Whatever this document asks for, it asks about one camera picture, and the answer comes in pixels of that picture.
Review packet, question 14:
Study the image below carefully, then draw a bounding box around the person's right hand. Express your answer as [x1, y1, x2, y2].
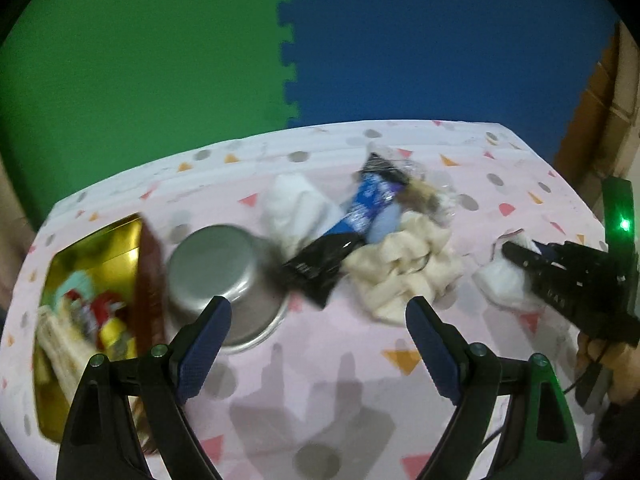
[576, 332, 640, 405]

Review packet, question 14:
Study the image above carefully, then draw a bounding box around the yellow small pet shoe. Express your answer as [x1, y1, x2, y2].
[97, 317, 127, 352]

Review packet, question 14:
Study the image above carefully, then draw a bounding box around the red scrunchie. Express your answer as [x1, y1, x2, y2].
[70, 287, 126, 323]

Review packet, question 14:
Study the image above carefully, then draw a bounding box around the cardboard box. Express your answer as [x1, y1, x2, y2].
[552, 20, 640, 221]

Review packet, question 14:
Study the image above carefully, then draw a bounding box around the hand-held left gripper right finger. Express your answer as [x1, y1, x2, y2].
[405, 296, 586, 480]

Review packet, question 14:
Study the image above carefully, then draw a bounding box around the white sock with red stripes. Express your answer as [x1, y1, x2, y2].
[472, 230, 547, 313]

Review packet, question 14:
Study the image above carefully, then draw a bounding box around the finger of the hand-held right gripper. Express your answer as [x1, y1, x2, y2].
[533, 240, 577, 264]
[501, 241, 557, 297]

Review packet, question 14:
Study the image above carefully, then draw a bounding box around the green foam mat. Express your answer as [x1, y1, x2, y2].
[0, 0, 296, 221]

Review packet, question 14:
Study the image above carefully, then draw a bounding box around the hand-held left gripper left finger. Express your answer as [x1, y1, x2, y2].
[56, 296, 233, 480]

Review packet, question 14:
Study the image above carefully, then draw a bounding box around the blue and black snack packet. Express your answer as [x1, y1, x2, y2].
[282, 152, 418, 309]

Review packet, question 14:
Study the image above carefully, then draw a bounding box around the white fluffy sock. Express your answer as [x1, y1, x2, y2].
[262, 172, 341, 256]

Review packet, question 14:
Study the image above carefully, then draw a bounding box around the green fluffy pompom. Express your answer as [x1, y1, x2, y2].
[64, 271, 97, 307]

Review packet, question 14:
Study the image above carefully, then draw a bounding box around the blue foam mat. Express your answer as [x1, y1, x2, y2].
[274, 0, 623, 173]

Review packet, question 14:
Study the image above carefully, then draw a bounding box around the gold tin box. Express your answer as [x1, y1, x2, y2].
[32, 212, 168, 456]

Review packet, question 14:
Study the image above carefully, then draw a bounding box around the stainless steel bowl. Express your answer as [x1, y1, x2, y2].
[165, 225, 291, 356]

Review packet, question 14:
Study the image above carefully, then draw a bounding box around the cream scrunchie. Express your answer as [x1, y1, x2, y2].
[344, 210, 463, 324]

